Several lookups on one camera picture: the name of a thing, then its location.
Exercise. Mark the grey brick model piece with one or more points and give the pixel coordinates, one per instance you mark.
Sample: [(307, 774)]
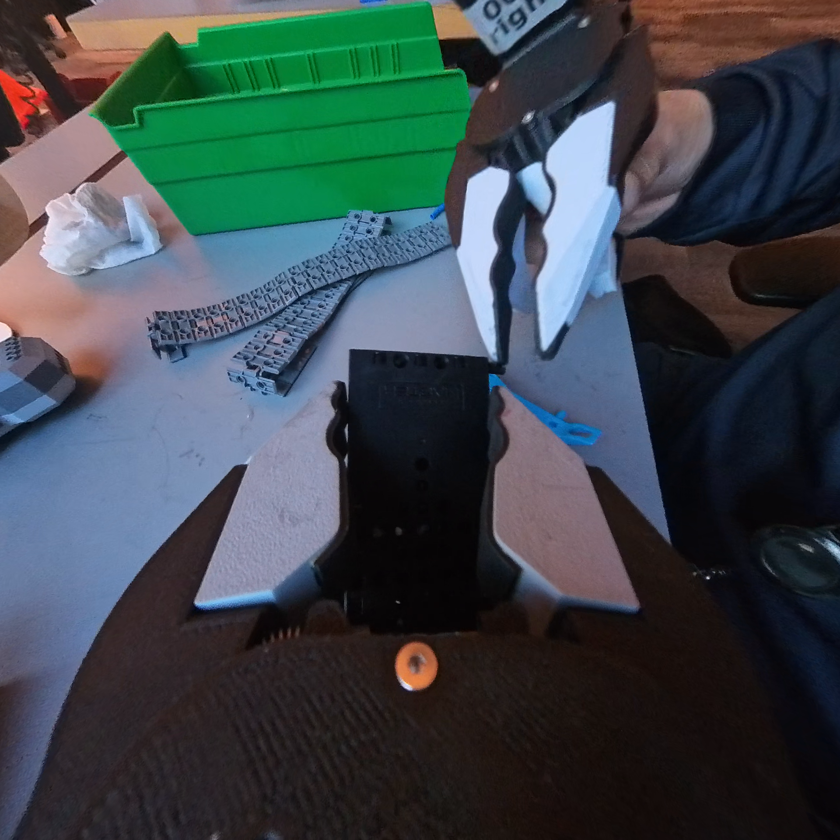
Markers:
[(33, 387)]

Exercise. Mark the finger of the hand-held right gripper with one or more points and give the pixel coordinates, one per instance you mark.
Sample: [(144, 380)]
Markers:
[(581, 229), (478, 256)]

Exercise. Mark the dark office chair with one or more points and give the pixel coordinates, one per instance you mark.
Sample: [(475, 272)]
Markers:
[(787, 272)]

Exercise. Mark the crumpled white tissue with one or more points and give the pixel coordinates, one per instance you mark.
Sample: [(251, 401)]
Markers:
[(92, 229)]

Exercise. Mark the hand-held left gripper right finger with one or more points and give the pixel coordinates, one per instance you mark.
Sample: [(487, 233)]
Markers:
[(558, 518)]

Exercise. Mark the green plastic bin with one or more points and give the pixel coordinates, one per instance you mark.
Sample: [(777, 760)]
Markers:
[(295, 170)]

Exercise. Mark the grey desk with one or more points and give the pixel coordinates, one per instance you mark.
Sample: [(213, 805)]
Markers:
[(131, 492)]

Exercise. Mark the blue brick separator tool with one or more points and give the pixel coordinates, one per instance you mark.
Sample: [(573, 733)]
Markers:
[(564, 426)]

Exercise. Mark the black perforated brick box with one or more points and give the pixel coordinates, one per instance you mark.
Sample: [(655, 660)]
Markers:
[(420, 426)]

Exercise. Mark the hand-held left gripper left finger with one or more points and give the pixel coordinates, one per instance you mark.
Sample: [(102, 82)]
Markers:
[(275, 512)]

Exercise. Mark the person's right hand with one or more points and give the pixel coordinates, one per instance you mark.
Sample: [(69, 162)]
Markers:
[(676, 151)]

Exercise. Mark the person's right forearm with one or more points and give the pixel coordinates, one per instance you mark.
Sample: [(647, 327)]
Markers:
[(774, 144)]

